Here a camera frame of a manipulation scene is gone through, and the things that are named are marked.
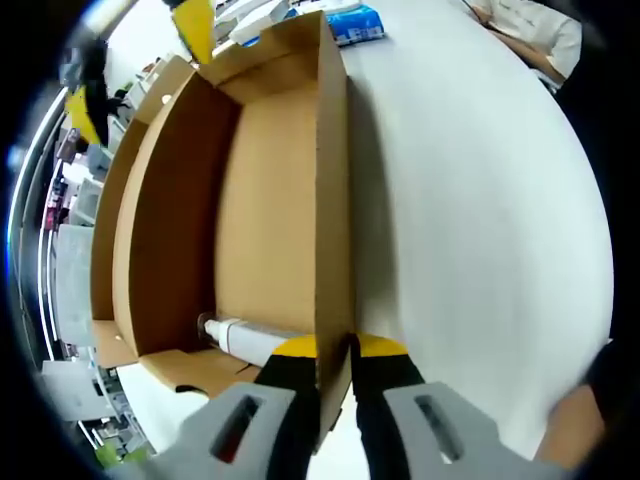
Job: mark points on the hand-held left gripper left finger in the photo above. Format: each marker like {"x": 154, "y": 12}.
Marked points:
{"x": 240, "y": 430}

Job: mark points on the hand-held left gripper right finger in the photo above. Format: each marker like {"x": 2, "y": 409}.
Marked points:
{"x": 425, "y": 435}

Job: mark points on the blue tissue pack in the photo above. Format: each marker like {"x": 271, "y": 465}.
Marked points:
{"x": 357, "y": 30}

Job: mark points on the brown cardboard shoe box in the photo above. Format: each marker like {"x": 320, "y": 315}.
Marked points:
{"x": 270, "y": 200}

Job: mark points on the white cylindrical bottle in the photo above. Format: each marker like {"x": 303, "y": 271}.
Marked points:
{"x": 245, "y": 340}

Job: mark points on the green potted plant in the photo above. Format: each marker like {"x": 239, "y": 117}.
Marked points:
{"x": 117, "y": 455}

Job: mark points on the white desk partition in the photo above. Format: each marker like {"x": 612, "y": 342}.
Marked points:
{"x": 75, "y": 285}

